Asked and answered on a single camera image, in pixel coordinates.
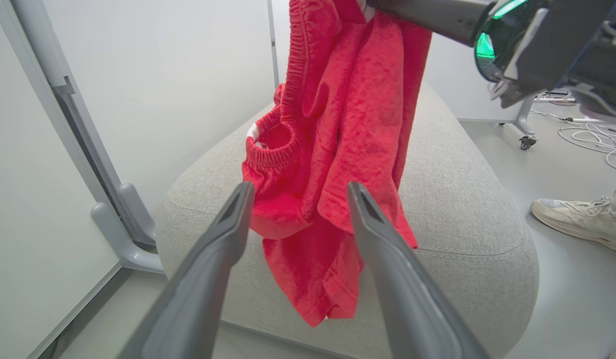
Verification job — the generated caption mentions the white sneaker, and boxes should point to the white sneaker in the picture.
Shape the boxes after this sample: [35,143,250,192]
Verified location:
[531,188,616,257]

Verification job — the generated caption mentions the tangled white floor cables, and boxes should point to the tangled white floor cables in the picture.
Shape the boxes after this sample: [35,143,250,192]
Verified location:
[530,110,616,173]

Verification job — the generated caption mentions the distant white partition panel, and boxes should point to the distant white partition panel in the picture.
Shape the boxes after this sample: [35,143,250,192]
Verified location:
[425,30,525,124]

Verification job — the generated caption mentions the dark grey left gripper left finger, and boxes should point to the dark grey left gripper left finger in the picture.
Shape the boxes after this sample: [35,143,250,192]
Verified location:
[116,181,256,359]

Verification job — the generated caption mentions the wide white partition panel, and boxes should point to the wide white partition panel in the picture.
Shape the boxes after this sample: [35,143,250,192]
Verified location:
[0,0,124,359]

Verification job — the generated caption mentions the grey partition foot with caster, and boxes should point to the grey partition foot with caster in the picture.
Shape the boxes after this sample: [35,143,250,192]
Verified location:
[498,95,538,151]

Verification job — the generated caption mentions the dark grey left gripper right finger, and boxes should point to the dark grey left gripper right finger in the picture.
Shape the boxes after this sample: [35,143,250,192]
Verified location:
[347,181,490,359]

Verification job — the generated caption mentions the grey fabric sofa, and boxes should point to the grey fabric sofa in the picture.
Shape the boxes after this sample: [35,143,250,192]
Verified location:
[156,82,540,359]

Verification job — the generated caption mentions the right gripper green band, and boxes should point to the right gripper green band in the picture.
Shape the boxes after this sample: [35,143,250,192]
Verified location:
[373,0,616,123]

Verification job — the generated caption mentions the red garment with white trim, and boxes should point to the red garment with white trim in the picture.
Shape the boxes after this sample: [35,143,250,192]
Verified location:
[241,0,433,328]

